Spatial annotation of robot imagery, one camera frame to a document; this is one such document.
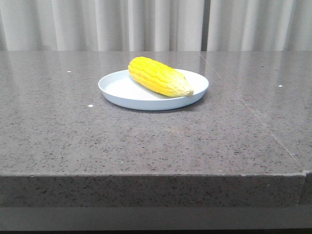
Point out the yellow corn cob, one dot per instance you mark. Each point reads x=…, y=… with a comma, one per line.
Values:
x=159, y=77

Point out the white pleated curtain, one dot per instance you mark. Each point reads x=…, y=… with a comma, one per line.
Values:
x=156, y=25

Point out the light blue round plate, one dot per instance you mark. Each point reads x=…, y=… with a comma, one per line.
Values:
x=119, y=88

